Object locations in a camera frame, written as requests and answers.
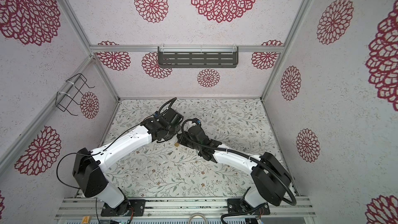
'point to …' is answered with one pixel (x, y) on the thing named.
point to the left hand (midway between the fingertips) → (178, 131)
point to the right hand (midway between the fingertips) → (175, 133)
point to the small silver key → (170, 153)
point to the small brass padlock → (176, 144)
